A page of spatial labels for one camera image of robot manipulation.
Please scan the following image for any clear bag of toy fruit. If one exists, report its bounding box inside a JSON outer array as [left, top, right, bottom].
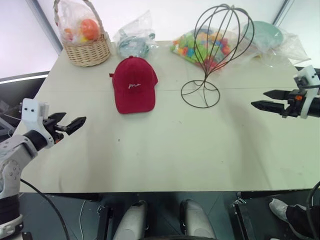
[[57, 0, 104, 43]]

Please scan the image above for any pale green bowl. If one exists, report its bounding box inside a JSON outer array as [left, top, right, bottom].
[[242, 20, 285, 51]]

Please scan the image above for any thin white cable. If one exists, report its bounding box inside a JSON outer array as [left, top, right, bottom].
[[78, 199, 87, 240]]

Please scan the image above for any silver rounded robot leg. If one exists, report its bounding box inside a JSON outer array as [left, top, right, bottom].
[[112, 199, 149, 240], [179, 198, 216, 240]]

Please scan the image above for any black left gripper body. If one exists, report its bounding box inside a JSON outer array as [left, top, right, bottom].
[[42, 116, 68, 145]]

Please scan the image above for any clear crinkled plastic bag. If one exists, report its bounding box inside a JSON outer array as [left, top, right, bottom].
[[234, 20, 312, 67]]

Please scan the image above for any clear bag of colourful blocks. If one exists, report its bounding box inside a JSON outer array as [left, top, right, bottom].
[[170, 28, 236, 73]]

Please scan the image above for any grey sneaker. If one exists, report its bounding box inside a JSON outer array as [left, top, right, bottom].
[[268, 198, 296, 224]]

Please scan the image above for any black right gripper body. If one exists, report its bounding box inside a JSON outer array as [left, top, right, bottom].
[[281, 88, 307, 119]]

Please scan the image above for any orange toy fruit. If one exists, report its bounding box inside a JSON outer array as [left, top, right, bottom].
[[80, 18, 100, 41]]

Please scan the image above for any dark side cabinet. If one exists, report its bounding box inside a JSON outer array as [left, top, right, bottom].
[[0, 70, 50, 114]]

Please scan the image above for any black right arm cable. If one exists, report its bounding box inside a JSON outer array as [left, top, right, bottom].
[[305, 180, 320, 216]]

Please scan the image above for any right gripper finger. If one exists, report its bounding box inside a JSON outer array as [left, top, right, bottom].
[[250, 99, 287, 115], [263, 89, 290, 101]]

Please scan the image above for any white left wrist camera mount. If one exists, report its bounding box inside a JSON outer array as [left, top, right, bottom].
[[20, 98, 55, 149]]

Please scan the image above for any black trouser leg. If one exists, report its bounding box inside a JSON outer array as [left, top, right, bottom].
[[284, 204, 320, 239]]

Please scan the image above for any clear bag with blue cord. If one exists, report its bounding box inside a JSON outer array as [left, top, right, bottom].
[[112, 9, 159, 59]]

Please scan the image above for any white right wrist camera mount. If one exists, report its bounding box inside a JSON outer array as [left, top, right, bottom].
[[293, 65, 320, 120]]

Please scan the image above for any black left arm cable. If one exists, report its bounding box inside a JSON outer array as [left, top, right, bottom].
[[19, 178, 71, 240]]

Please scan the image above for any red baseball cap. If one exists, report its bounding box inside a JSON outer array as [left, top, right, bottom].
[[109, 55, 159, 115]]

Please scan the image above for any black wire hat stand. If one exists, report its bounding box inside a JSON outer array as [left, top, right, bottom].
[[180, 3, 255, 109]]

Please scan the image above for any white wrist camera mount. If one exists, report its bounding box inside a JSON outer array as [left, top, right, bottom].
[[293, 65, 320, 120], [20, 98, 55, 149]]

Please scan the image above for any woven wicker basket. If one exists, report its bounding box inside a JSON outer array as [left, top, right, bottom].
[[52, 0, 112, 68]]

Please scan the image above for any black table leg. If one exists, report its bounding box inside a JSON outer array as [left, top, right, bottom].
[[231, 197, 257, 240], [95, 204, 114, 240]]

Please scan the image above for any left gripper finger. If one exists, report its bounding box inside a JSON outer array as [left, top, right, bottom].
[[61, 116, 87, 136], [48, 112, 67, 124]]

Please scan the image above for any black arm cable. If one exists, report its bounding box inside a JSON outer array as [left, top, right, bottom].
[[19, 178, 71, 240], [305, 180, 320, 216]]

